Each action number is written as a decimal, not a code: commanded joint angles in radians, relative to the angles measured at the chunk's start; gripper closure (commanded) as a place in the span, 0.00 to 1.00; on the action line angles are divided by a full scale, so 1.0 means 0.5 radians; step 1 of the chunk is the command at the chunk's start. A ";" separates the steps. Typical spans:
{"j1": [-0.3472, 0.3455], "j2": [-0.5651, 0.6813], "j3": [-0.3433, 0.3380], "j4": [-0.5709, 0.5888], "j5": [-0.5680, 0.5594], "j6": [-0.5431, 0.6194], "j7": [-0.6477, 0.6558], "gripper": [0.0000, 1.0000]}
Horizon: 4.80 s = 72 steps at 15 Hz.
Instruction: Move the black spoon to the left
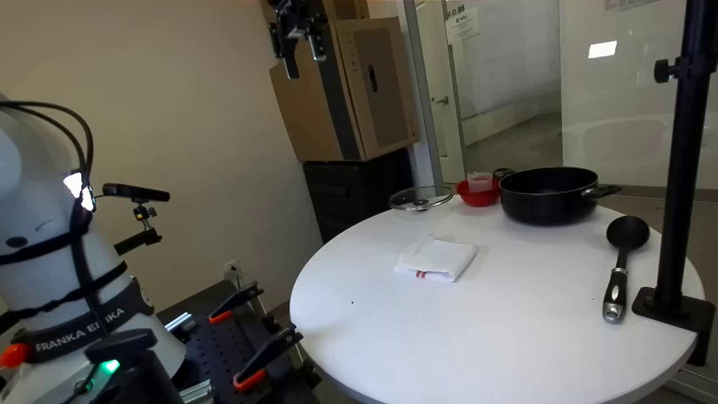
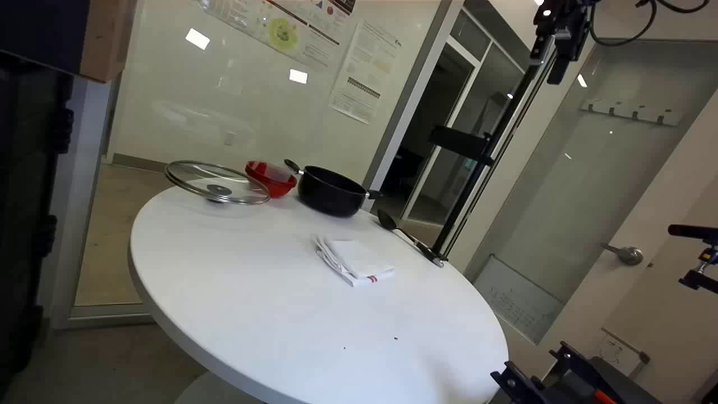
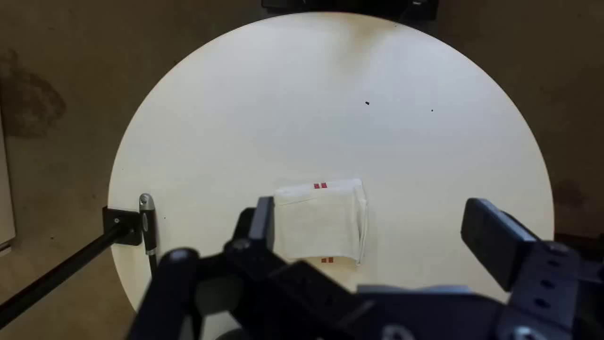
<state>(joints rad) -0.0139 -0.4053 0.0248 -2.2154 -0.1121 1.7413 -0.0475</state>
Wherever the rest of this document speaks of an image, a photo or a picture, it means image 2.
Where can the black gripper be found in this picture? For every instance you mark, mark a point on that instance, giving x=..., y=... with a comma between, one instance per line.
x=564, y=25

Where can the metal framed glass door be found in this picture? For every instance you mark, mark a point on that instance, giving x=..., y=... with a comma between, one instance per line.
x=433, y=171

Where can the white paper notice sheet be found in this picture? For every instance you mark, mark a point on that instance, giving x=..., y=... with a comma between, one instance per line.
x=367, y=74

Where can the grey door vent panel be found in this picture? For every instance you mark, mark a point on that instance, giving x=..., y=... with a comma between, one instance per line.
x=517, y=300

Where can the black cooking pot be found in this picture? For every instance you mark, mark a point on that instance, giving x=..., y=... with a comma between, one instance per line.
x=328, y=197

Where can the white folded cloth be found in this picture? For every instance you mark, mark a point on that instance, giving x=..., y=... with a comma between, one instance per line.
x=360, y=258

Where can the red plastic cup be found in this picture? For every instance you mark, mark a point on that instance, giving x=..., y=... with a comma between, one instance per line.
x=273, y=184

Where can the glass pot lid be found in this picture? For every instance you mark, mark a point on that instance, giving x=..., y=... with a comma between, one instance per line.
x=194, y=178

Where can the black cabinet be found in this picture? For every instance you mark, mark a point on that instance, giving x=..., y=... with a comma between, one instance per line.
x=24, y=225

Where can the white coat hook rail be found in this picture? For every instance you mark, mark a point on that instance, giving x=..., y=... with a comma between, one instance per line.
x=635, y=113

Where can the black camera stand pole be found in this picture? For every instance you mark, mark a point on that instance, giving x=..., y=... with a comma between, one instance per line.
x=479, y=176

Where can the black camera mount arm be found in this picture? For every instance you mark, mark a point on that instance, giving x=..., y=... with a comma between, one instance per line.
x=692, y=231

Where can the large wall poster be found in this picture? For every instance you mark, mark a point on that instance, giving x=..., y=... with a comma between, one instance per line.
x=284, y=35

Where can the white wall plate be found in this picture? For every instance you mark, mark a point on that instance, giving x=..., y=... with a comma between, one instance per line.
x=620, y=352

